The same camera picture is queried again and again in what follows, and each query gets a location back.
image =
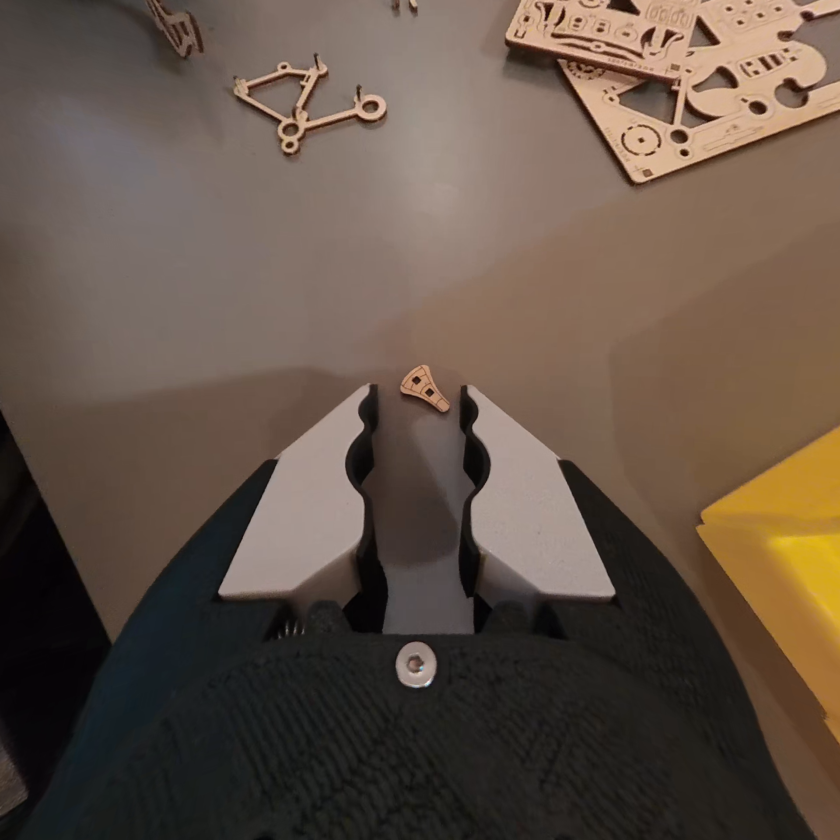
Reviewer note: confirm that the yellow plastic box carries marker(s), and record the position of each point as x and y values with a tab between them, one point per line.
781	564

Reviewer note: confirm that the laser-cut wooden parts sheet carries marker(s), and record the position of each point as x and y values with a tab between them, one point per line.
754	111
531	43
623	33

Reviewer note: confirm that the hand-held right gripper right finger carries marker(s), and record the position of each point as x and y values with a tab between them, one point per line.
538	525

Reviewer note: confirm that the small wooden saddle part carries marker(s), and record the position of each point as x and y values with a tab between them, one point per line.
421	388

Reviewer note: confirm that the curved wooden model part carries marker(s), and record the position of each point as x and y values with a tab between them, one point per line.
180	26

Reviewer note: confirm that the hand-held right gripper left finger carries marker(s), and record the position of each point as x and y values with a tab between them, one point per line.
302	525

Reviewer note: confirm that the wooden bicycle frame part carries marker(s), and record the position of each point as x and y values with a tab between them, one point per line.
294	128

